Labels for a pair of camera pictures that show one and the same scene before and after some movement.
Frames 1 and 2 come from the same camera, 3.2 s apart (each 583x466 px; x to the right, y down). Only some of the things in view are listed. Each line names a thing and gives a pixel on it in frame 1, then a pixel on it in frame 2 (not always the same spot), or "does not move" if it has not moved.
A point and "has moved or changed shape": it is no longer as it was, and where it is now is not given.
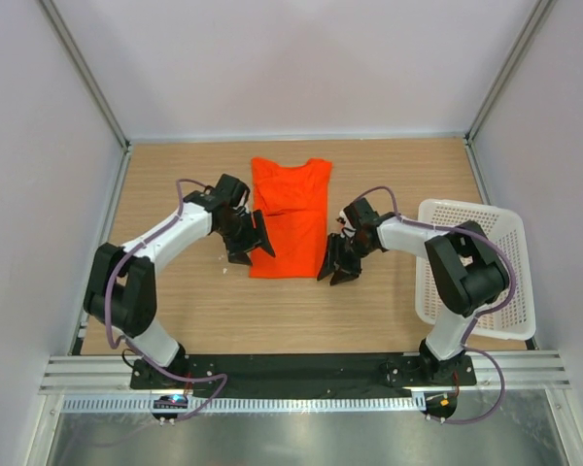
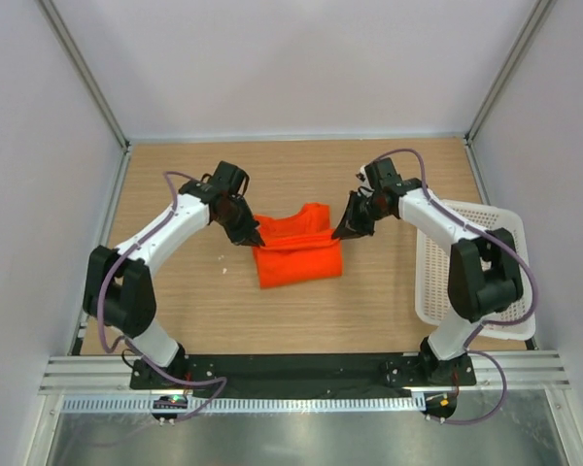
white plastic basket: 515,320 does not move
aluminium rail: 112,373 does not move
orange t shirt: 293,206 has moved or changed shape
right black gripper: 330,254 -> 349,223
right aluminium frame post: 541,13 does not move
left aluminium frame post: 91,81 does not move
